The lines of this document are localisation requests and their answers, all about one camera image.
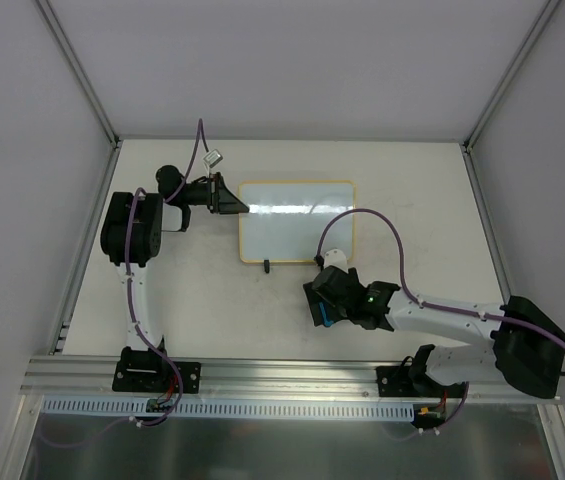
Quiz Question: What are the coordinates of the blue whiteboard eraser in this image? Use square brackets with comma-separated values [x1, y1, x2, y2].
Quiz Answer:
[309, 301, 334, 328]

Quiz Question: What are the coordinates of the yellow framed whiteboard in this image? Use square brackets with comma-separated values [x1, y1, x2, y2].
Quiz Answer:
[238, 180, 356, 264]

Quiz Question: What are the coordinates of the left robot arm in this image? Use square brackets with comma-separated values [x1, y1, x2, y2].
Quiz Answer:
[100, 165, 249, 390]

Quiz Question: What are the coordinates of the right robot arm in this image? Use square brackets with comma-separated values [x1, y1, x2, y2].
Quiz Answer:
[303, 266, 565, 399]

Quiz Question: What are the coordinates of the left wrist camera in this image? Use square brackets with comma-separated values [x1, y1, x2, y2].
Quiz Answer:
[203, 149, 223, 169]

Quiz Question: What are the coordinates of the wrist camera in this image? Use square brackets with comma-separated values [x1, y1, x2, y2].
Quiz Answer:
[203, 149, 223, 169]
[314, 249, 349, 273]

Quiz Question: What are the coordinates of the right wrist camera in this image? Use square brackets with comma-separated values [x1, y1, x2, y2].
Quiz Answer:
[314, 249, 349, 273]

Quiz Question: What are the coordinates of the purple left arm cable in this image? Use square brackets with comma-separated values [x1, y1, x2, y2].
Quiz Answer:
[36, 118, 208, 447]

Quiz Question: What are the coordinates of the aluminium mounting rail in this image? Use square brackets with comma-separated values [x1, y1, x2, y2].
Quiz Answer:
[19, 353, 562, 405]

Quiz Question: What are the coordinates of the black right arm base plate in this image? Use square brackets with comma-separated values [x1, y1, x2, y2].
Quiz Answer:
[375, 344, 467, 398]

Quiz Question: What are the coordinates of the white slotted cable duct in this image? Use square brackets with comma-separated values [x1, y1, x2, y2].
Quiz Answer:
[41, 395, 416, 423]

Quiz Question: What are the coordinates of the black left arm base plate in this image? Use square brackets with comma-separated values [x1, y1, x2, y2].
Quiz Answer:
[112, 347, 202, 394]

